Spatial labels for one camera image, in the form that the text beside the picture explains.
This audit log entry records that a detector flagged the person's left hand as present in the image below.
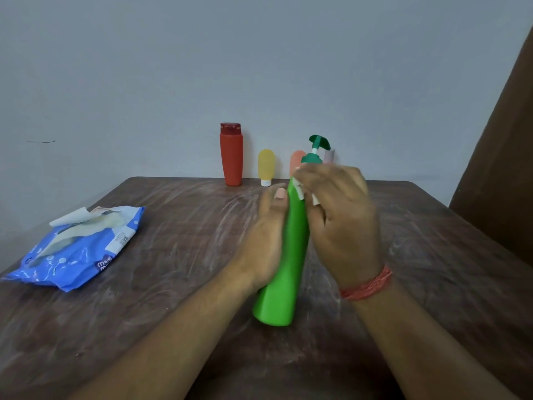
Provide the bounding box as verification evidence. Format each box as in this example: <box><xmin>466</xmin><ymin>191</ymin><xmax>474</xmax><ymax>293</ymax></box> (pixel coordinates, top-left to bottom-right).
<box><xmin>232</xmin><ymin>183</ymin><xmax>290</xmax><ymax>294</ymax></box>

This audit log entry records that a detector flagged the person's right hand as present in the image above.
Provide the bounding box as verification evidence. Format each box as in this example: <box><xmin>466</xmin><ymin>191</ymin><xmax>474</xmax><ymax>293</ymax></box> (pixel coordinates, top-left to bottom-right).
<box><xmin>293</xmin><ymin>164</ymin><xmax>384</xmax><ymax>291</ymax></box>

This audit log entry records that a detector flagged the white wet wipe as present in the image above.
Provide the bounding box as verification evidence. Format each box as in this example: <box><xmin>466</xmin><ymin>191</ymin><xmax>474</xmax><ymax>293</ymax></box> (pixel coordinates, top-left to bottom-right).
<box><xmin>291</xmin><ymin>177</ymin><xmax>320</xmax><ymax>206</ymax></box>

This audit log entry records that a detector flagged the green pump bottle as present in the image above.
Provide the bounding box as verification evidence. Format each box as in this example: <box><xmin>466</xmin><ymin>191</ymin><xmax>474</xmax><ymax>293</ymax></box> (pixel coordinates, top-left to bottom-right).
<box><xmin>252</xmin><ymin>135</ymin><xmax>331</xmax><ymax>327</ymax></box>

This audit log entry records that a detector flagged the person's right forearm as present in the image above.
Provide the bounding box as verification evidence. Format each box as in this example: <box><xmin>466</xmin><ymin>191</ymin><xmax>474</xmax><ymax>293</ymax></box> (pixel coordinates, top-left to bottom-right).
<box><xmin>352</xmin><ymin>280</ymin><xmax>519</xmax><ymax>400</ymax></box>

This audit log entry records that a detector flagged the person's left forearm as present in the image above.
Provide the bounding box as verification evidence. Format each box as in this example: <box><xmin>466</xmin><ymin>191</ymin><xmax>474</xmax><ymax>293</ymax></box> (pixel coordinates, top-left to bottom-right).
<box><xmin>69</xmin><ymin>262</ymin><xmax>255</xmax><ymax>400</ymax></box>

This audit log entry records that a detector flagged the orange travel tube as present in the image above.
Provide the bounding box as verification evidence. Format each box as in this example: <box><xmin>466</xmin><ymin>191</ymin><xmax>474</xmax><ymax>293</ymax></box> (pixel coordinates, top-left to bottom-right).
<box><xmin>289</xmin><ymin>150</ymin><xmax>307</xmax><ymax>179</ymax></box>

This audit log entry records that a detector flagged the yellow travel tube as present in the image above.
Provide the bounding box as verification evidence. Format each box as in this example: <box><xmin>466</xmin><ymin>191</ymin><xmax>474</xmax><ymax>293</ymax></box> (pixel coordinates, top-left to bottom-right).
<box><xmin>257</xmin><ymin>149</ymin><xmax>276</xmax><ymax>187</ymax></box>

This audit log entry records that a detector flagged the red bottle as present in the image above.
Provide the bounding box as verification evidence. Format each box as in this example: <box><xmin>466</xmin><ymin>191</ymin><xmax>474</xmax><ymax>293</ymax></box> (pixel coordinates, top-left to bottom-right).
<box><xmin>219</xmin><ymin>122</ymin><xmax>244</xmax><ymax>187</ymax></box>

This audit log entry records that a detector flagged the red thread wristband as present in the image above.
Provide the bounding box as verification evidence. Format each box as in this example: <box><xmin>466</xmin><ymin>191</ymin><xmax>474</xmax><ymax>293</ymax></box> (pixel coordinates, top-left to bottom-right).
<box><xmin>339</xmin><ymin>266</ymin><xmax>393</xmax><ymax>301</ymax></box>

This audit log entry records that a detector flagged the blue wet wipes packet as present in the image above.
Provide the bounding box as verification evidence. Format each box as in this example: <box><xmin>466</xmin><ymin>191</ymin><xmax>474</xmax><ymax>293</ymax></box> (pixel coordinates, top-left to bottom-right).
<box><xmin>1</xmin><ymin>206</ymin><xmax>145</xmax><ymax>293</ymax></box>

